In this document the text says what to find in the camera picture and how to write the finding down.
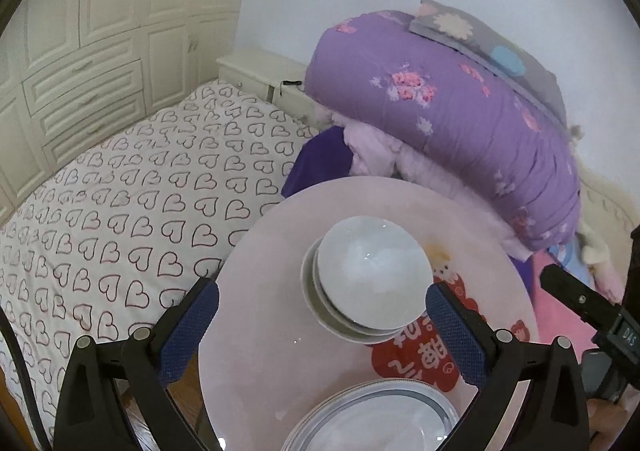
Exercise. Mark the purple floral quilt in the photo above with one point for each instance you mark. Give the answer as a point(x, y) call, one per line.
point(450, 121)

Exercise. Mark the small white fluffy toy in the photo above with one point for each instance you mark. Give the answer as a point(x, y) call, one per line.
point(576, 132)

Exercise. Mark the cream carved headboard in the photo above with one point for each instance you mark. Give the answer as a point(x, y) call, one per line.
point(607, 196)

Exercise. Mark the light lilac fleece blanket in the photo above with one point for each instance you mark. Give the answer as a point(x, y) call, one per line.
point(370, 151)

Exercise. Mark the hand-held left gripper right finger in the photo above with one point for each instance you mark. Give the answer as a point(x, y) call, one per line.
point(455, 331)

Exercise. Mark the cream panelled wardrobe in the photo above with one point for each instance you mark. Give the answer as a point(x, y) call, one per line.
point(100, 31)

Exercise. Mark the dark purple cloth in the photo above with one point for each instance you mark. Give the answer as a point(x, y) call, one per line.
point(315, 166)

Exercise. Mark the cream plush toy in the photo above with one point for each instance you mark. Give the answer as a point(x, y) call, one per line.
point(600, 256)

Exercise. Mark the person's right hand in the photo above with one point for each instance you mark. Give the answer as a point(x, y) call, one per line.
point(607, 416)

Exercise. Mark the blue printed cloth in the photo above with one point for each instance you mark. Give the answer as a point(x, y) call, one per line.
point(570, 256)

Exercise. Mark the grey-rimmed white plate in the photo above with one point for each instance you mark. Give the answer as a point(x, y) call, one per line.
point(300, 423)
point(380, 423)

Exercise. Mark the cream nightstand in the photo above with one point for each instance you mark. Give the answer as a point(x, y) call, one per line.
point(255, 68)

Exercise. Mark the grey flower-print pillow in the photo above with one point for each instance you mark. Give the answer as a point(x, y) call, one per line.
point(500, 46)

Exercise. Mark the heart-print bed sheet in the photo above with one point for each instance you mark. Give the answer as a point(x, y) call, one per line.
point(125, 211)

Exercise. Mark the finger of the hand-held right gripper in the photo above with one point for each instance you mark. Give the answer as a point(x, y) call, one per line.
point(580, 296)

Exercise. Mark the pink blanket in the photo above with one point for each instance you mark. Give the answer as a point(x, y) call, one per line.
point(560, 316)

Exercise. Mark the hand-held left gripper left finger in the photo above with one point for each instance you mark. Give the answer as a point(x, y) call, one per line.
point(187, 326)

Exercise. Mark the round pink printed table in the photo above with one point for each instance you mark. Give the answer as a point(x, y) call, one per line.
point(260, 331)

